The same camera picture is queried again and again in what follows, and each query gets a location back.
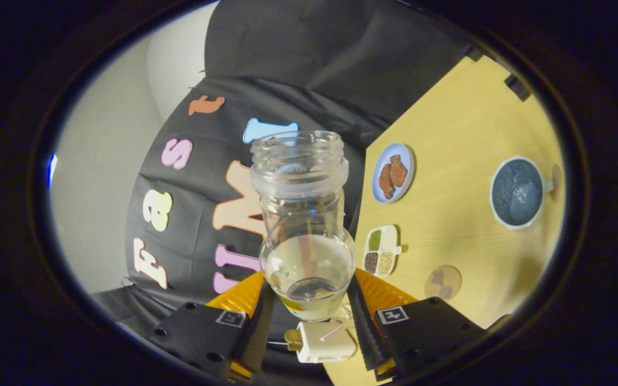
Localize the blue plate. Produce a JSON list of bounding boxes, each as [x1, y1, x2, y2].
[[372, 143, 415, 204]]

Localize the white toaster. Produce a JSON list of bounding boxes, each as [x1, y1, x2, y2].
[[296, 320, 357, 363]]

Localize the round wooden coaster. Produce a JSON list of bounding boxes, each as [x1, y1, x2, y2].
[[424, 265, 462, 301]]

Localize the white cup with blue inside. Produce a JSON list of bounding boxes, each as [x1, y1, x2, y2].
[[490, 156, 554, 231]]

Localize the white divided dish of beans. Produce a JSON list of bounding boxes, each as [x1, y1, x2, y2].
[[363, 225, 403, 277]]

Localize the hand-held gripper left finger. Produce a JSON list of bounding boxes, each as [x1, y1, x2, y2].
[[145, 270, 277, 384]]

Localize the brown meat piece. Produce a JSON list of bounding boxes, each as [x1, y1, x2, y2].
[[378, 164, 394, 199], [389, 155, 408, 188]]

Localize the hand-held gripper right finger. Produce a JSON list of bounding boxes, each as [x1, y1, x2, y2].
[[345, 268, 487, 382]]

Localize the clear glass juice bottle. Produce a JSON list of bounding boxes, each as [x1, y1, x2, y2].
[[250, 130, 357, 322]]

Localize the wooden table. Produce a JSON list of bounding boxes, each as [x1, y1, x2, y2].
[[322, 55, 566, 386]]

